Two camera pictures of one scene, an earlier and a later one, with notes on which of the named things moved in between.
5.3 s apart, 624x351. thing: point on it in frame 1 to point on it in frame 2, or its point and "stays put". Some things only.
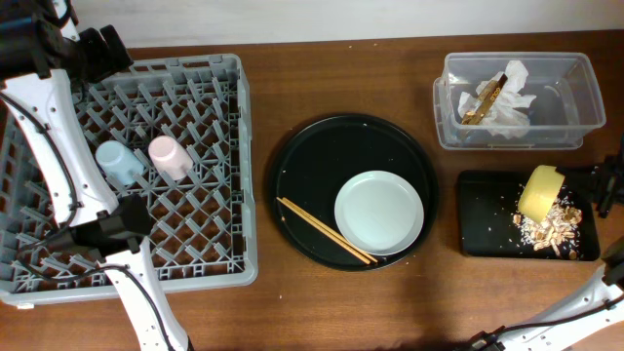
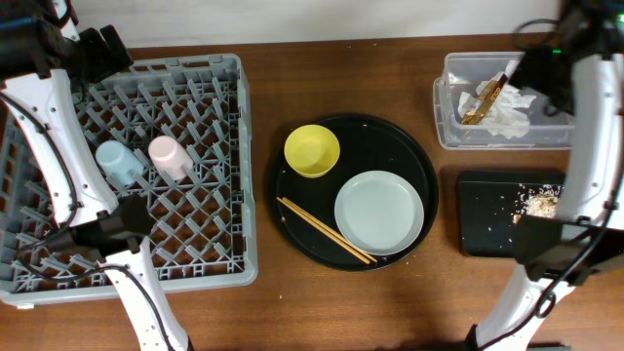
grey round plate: x=380 y=212 stays put
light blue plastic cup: x=119 y=162 stays put
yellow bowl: x=539 y=193 to x=312 y=150
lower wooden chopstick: x=324 y=230 stays put
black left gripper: x=108 y=50 stays put
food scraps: x=558 y=229 to x=542 y=202
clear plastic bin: x=567 y=103 stays put
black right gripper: x=603 y=182 to x=528 y=71
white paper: x=508 y=117 stays put
